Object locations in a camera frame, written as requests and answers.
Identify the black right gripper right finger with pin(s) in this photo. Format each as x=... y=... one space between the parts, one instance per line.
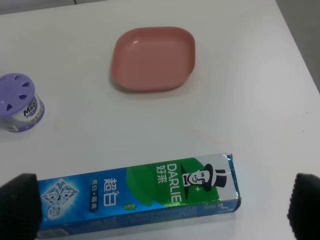
x=304 y=209

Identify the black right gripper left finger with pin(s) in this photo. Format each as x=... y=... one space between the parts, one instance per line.
x=20 y=208

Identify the purple air freshener jar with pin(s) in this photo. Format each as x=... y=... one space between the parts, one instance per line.
x=20 y=106

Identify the blue green toothpaste box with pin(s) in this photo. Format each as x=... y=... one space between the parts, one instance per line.
x=138 y=195

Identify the pink square plastic dish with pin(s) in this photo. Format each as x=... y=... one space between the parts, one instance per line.
x=153 y=59

